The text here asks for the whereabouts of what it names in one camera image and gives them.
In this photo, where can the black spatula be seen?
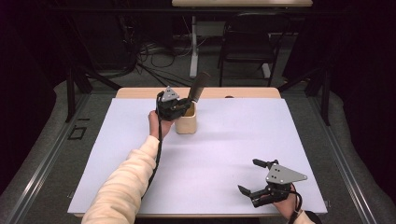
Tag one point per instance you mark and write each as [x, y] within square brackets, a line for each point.
[197, 87]

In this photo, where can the white-legged wooden desk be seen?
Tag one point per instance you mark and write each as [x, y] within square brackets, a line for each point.
[243, 2]

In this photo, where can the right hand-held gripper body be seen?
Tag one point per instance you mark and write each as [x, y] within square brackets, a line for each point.
[278, 183]

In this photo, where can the white table mat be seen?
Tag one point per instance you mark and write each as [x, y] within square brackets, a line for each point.
[218, 155]

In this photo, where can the person's left hand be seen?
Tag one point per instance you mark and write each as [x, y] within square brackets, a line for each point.
[155, 126]

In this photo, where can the square wooden utensil holder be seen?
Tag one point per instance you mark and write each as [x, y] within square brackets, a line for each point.
[186, 126]

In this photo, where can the black folding chair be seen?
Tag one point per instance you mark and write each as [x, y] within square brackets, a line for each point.
[249, 46]

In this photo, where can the person's right hand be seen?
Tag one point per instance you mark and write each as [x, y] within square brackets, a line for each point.
[286, 205]

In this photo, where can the black metal stand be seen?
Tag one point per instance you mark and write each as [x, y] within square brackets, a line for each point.
[71, 93]
[325, 93]

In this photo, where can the aluminium floor rail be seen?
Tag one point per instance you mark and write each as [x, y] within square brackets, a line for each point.
[342, 168]
[46, 161]

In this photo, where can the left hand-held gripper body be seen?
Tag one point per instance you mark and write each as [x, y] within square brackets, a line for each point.
[168, 107]

